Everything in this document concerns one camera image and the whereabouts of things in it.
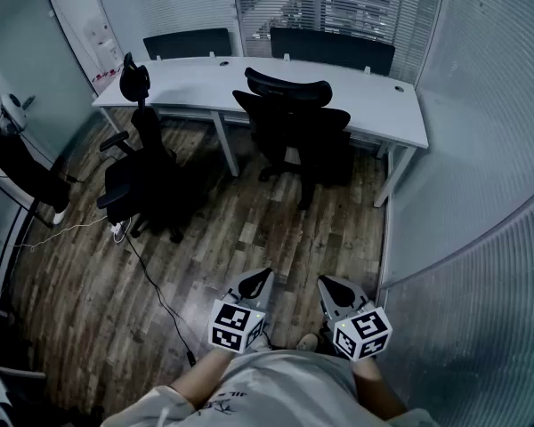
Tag black office chair with jacket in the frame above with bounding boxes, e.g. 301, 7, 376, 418
96, 52, 186, 245

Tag white window blinds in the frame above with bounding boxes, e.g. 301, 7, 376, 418
231, 0, 446, 84

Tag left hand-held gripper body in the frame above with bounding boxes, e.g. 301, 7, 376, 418
207, 287, 268, 354

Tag person's beige shoe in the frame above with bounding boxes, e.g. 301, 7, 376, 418
250, 331, 272, 353
295, 333, 320, 353

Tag person's right forearm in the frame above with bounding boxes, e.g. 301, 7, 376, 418
351, 356, 409, 422

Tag wide black desk partition panel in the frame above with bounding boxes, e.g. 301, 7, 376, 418
270, 26, 396, 77

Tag person's white printed t-shirt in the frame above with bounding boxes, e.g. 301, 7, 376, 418
100, 349, 441, 427

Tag small black desk partition panel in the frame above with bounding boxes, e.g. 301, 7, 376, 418
142, 28, 231, 60

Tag long white desk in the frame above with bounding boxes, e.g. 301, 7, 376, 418
92, 55, 430, 208

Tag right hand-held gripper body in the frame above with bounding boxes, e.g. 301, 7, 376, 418
324, 299, 392, 363

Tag black mesh office chair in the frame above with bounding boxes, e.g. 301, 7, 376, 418
231, 67, 352, 211

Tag thin white cable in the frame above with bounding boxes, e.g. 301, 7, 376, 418
15, 214, 110, 253

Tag grey metal bar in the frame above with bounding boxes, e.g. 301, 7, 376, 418
0, 365, 48, 380

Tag person's left forearm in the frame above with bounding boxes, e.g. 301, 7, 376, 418
168, 347, 235, 411

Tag black floor cable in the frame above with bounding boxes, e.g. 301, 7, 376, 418
123, 233, 198, 367

